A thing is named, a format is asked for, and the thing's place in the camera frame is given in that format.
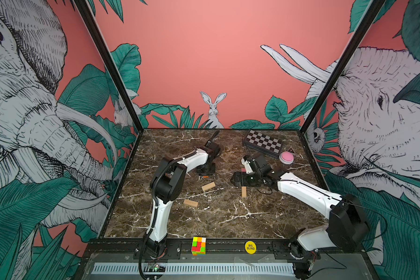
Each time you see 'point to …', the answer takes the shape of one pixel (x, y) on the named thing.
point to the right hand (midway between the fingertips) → (237, 178)
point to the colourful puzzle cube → (198, 247)
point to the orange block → (205, 176)
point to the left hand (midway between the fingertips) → (210, 171)
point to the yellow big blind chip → (250, 247)
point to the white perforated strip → (193, 269)
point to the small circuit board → (155, 268)
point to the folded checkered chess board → (264, 143)
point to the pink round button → (286, 157)
